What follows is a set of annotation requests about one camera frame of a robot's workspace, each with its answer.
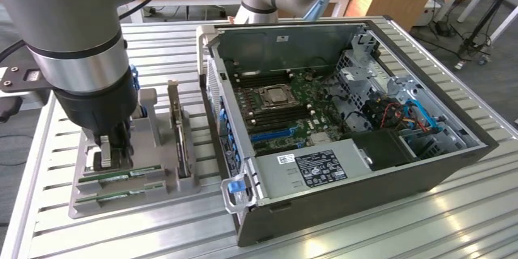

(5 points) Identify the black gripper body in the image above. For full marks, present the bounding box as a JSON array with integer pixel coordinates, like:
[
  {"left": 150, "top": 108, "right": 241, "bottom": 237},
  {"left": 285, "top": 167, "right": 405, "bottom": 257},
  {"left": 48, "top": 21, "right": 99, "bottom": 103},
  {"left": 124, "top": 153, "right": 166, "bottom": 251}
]
[{"left": 55, "top": 76, "right": 139, "bottom": 136}]

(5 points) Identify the green RAM stick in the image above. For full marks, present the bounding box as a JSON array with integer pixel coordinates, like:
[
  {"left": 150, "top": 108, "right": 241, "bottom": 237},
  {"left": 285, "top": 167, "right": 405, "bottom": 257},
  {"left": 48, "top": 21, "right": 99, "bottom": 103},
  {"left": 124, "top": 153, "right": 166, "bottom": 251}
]
[
  {"left": 75, "top": 181, "right": 167, "bottom": 204},
  {"left": 79, "top": 166, "right": 163, "bottom": 184}
]

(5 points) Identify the hard disk in blue caddy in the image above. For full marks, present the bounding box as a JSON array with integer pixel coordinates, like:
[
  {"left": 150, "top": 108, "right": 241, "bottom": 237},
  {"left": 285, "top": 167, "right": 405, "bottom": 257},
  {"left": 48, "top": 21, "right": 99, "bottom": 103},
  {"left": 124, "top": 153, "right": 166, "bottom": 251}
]
[{"left": 128, "top": 64, "right": 147, "bottom": 119}]

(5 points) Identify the graphics card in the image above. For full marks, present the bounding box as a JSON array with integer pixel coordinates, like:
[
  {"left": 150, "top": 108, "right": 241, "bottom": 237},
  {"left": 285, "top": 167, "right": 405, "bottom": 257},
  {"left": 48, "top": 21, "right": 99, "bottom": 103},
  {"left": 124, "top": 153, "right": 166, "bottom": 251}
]
[{"left": 167, "top": 79, "right": 194, "bottom": 180}]

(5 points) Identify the grey parts rack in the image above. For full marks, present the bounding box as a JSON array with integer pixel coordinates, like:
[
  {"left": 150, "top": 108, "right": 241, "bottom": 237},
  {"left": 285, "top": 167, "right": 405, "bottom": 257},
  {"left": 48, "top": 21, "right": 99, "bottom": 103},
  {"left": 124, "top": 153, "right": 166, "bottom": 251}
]
[{"left": 67, "top": 87, "right": 203, "bottom": 220}]

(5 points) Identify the blue expansion slot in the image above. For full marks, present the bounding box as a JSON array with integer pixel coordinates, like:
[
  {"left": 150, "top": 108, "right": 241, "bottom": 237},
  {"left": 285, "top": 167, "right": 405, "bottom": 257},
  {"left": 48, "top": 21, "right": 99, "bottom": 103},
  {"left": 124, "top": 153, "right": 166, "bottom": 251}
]
[{"left": 250, "top": 128, "right": 294, "bottom": 144}]

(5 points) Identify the CPU socket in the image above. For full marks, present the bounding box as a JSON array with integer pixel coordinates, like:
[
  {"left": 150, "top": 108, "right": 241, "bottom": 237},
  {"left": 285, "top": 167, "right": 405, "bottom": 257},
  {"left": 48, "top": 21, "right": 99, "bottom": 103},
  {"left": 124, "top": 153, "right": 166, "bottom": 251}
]
[{"left": 258, "top": 84, "right": 303, "bottom": 110}]

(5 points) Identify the grey power supply unit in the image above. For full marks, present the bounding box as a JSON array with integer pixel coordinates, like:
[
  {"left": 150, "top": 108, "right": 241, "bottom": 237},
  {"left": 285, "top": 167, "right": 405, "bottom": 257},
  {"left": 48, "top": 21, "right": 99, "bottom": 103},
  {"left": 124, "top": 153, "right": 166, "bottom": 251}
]
[{"left": 254, "top": 138, "right": 374, "bottom": 201}]

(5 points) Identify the silver chipset heatsink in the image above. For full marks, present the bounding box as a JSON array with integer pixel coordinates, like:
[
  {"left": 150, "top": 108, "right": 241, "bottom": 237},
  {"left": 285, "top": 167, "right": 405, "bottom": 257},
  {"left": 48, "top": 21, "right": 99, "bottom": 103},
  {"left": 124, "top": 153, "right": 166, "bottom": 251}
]
[{"left": 310, "top": 133, "right": 333, "bottom": 147}]

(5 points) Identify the green motherboard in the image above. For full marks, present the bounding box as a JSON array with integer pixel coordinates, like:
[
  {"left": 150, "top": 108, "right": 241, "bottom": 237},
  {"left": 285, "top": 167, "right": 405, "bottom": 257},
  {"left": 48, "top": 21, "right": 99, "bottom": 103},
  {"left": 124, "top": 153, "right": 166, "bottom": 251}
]
[{"left": 233, "top": 69, "right": 353, "bottom": 156}]

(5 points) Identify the metal disk bay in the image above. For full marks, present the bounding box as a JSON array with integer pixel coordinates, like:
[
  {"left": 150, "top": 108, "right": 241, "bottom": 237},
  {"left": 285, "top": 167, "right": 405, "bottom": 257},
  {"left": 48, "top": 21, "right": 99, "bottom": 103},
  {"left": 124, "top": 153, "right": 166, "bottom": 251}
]
[{"left": 335, "top": 48, "right": 406, "bottom": 120}]

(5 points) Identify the open black PC case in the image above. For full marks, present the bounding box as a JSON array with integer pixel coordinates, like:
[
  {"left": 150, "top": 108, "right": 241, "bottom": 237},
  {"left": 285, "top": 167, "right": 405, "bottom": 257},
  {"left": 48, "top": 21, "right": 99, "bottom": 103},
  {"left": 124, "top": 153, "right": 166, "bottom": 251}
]
[{"left": 195, "top": 15, "right": 500, "bottom": 247}]

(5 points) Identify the white box on floor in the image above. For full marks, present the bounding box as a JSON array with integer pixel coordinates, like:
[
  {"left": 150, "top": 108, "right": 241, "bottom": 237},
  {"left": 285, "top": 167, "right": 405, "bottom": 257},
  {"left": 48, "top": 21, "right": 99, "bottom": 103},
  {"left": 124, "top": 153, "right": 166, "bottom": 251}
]
[{"left": 417, "top": 0, "right": 443, "bottom": 27}]

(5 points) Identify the black power brick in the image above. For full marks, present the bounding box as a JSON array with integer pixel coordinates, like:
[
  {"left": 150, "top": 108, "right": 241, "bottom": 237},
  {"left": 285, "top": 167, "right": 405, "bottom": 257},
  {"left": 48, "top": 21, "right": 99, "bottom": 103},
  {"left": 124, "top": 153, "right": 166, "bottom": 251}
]
[{"left": 435, "top": 21, "right": 455, "bottom": 37}]

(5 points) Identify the black tripod stand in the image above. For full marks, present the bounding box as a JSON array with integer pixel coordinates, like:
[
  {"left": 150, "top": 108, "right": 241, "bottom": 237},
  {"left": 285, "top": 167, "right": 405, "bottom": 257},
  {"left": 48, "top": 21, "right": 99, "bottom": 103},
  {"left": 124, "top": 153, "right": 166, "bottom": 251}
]
[{"left": 457, "top": 0, "right": 518, "bottom": 70}]

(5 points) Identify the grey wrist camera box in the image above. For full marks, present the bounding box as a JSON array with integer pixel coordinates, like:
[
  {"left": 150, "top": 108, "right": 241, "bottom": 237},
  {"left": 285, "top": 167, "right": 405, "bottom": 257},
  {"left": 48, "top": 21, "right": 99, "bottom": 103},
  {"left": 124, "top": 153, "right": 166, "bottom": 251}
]
[{"left": 0, "top": 65, "right": 52, "bottom": 123}]

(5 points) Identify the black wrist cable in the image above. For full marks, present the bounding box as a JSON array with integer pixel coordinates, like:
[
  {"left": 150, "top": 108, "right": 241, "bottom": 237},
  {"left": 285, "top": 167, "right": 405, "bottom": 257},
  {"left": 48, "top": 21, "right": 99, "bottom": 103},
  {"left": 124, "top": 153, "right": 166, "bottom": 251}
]
[{"left": 0, "top": 0, "right": 166, "bottom": 64}]

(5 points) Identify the red power wire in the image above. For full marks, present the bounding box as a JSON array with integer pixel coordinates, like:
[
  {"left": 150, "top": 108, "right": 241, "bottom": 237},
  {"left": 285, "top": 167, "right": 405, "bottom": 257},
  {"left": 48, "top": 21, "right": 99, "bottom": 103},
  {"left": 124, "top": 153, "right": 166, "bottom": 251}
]
[{"left": 383, "top": 103, "right": 430, "bottom": 131}]

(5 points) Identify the blue disk wire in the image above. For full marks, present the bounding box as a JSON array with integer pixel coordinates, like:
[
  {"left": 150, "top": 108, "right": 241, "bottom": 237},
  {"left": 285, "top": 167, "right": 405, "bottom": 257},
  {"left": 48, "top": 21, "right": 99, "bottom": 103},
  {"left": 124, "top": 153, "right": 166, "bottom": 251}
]
[{"left": 405, "top": 98, "right": 443, "bottom": 135}]

